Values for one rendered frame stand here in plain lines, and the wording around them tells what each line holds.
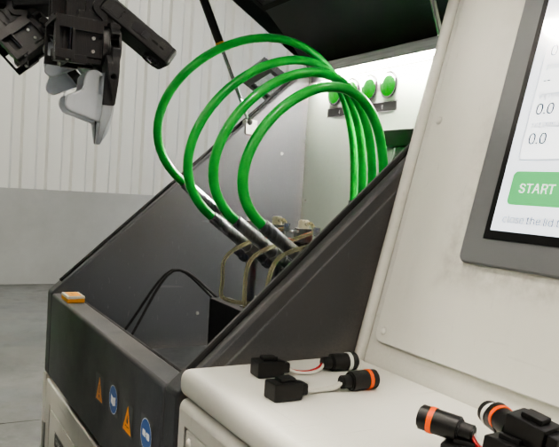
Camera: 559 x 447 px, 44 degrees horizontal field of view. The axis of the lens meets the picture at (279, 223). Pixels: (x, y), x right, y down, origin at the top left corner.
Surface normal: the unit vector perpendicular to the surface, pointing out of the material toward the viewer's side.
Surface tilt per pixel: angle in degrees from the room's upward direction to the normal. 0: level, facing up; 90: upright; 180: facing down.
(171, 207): 90
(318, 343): 90
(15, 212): 90
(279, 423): 0
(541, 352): 76
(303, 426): 0
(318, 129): 90
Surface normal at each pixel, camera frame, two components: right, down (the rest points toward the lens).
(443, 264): -0.83, -0.26
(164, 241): 0.49, 0.07
